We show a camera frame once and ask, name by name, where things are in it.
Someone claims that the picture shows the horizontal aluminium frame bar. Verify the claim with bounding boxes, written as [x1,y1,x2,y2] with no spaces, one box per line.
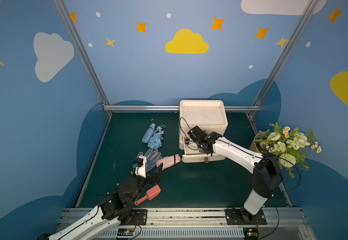
[103,105,261,112]

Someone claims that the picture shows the right aluminium frame post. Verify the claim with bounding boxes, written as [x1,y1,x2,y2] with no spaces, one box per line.
[252,0,319,112]

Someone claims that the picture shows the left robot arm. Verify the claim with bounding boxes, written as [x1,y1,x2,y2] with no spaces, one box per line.
[38,164,164,240]

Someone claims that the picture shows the white drawer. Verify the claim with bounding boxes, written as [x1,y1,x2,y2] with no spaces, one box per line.
[180,144,226,163]

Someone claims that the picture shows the left controller board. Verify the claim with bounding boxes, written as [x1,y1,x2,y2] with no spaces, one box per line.
[117,229,135,238]

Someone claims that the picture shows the pink umbrella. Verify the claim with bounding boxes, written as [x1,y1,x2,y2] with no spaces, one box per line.
[156,154,182,170]

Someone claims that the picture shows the pink plastic scoop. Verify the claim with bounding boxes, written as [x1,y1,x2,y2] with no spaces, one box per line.
[135,185,161,206]

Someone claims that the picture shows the white three-drawer cabinet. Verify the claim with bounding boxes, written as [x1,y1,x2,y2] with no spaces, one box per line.
[179,100,228,150]

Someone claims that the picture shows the right controller board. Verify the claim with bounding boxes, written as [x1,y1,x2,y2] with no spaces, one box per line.
[243,228,259,240]

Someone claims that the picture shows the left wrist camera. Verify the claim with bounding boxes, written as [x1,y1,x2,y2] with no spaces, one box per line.
[132,156,147,178]

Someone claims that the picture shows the light blue umbrella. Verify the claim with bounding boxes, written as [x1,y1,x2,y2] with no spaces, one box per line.
[142,119,156,144]
[148,125,166,150]

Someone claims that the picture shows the controller board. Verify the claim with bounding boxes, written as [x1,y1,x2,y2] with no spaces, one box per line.
[117,229,135,238]
[243,228,259,240]

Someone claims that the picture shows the beige ribbed flower pot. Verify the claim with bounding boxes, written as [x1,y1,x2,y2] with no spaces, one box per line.
[249,133,261,153]

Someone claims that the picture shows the aluminium frame post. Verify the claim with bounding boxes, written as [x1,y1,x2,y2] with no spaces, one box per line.
[252,0,319,112]
[53,0,113,118]

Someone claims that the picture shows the left aluminium frame post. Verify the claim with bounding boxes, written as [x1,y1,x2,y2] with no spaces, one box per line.
[53,0,113,118]

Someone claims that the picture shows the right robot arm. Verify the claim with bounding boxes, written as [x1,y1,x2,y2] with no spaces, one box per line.
[188,126,284,224]

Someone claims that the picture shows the white green artificial flowers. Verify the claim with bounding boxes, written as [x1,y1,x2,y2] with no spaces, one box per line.
[254,123,322,179]

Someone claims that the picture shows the blue dotted work glove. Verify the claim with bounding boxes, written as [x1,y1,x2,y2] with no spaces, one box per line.
[137,148,162,173]

